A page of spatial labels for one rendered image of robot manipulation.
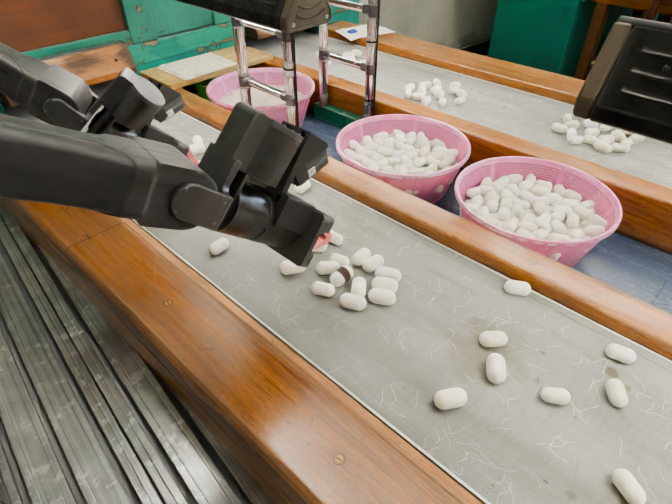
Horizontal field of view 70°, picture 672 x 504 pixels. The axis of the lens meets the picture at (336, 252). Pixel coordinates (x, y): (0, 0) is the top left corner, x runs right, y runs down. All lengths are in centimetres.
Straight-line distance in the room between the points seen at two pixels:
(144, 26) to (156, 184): 103
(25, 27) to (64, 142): 95
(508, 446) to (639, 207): 56
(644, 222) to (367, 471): 69
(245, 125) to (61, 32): 94
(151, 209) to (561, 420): 47
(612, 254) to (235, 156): 70
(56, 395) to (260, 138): 44
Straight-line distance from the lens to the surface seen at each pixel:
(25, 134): 40
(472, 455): 55
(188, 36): 150
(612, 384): 63
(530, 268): 73
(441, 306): 67
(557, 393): 60
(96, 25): 140
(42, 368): 79
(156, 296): 68
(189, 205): 44
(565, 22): 342
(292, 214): 53
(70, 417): 71
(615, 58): 46
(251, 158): 48
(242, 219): 49
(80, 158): 41
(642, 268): 96
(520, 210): 88
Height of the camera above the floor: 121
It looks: 39 degrees down
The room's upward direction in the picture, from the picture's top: straight up
